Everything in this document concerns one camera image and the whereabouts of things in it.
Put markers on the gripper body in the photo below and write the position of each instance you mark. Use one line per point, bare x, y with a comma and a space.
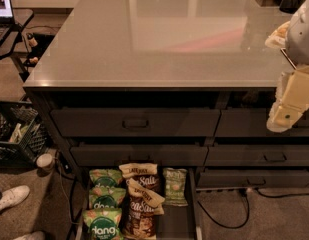
301, 37

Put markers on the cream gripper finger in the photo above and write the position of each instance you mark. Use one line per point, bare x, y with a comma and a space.
277, 39

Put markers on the green jalapeno chip bag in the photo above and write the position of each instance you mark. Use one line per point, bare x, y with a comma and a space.
175, 181

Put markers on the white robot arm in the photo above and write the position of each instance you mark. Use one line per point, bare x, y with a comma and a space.
297, 38

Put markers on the top right drawer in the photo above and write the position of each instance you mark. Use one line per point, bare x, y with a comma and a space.
252, 123

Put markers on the middle right drawer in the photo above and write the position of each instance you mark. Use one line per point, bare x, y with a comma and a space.
258, 156

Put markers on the dark grey drawer cabinet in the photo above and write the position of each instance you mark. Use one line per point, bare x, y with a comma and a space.
170, 54

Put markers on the brown sea salt bag back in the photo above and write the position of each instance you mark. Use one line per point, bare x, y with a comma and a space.
145, 174

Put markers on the brown sea salt bag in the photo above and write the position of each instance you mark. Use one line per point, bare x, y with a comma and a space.
145, 174
140, 222

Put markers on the open bottom left drawer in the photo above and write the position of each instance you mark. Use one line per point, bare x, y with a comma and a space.
172, 222

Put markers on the brown sea salt bag front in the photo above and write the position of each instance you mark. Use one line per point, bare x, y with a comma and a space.
140, 222

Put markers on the green dang bag back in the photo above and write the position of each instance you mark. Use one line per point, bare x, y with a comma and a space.
106, 177

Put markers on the green dang bag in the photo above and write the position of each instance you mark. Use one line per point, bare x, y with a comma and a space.
103, 223
106, 197
106, 177

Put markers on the green dang bag middle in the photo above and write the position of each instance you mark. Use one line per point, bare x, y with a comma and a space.
106, 197

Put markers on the middle left drawer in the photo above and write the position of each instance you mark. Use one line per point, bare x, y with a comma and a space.
164, 155

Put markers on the top left drawer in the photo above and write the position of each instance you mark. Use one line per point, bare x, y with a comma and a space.
135, 122

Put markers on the green dang bag front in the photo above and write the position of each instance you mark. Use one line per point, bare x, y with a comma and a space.
103, 223

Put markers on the black white fiducial marker board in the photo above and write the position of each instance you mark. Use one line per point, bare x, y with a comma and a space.
283, 51

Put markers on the white paper cup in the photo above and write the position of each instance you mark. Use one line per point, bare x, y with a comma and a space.
45, 162

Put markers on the black plastic milk crate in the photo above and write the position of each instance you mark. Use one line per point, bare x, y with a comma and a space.
23, 136

